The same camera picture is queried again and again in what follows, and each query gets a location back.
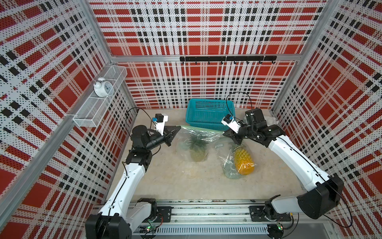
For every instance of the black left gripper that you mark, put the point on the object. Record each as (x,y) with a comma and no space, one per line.
(170,129)

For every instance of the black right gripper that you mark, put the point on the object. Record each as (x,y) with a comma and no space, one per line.
(238,137)

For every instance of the clear zip-top bag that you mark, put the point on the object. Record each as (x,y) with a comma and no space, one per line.
(182,140)
(224,151)

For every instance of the green-yellow pineapple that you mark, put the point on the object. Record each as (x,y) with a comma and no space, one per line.
(198,148)

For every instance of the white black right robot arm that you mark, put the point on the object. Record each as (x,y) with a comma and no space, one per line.
(323,192)

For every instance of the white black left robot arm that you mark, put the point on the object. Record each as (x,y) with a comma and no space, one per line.
(125,185)

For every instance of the orange-yellow pineapple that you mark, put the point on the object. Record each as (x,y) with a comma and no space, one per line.
(243,161)

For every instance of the white plush dog toy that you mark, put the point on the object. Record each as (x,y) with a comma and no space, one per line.
(271,120)

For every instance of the teal plastic basket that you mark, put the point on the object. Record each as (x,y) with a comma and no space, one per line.
(206,113)

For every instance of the white alarm clock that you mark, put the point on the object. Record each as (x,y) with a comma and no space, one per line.
(103,88)

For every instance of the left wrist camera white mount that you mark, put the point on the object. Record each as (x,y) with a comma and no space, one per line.
(159,121)

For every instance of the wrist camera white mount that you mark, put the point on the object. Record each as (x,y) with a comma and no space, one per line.
(159,121)
(230,122)

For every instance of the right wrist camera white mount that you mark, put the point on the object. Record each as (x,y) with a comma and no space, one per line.
(230,122)

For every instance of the black wall hook rail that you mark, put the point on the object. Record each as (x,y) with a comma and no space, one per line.
(197,59)

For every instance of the clear wire wall shelf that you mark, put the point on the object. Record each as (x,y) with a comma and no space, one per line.
(93,110)

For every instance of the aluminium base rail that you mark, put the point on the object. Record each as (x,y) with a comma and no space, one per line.
(235,218)

